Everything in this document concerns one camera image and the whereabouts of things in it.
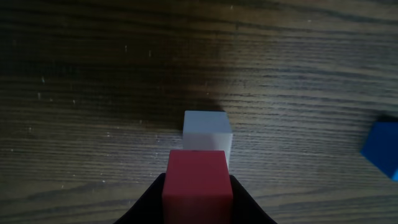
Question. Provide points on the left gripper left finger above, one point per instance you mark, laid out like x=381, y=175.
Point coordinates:
x=147, y=205

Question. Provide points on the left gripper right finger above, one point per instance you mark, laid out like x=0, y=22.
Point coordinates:
x=245, y=208

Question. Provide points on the red cube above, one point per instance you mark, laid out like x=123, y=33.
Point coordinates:
x=197, y=183

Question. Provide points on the blue cube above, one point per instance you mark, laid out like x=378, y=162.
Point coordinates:
x=382, y=146

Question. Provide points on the white cube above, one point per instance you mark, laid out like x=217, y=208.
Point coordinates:
x=206, y=130

